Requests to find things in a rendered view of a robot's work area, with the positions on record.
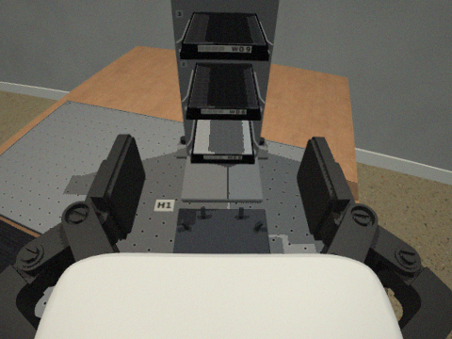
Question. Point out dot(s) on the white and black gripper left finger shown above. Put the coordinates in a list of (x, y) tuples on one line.
[(108, 212)]

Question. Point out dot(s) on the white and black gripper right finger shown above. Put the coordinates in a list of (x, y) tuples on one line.
[(351, 230)]

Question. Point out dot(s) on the white well plate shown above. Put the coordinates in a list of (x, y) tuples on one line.
[(222, 142)]

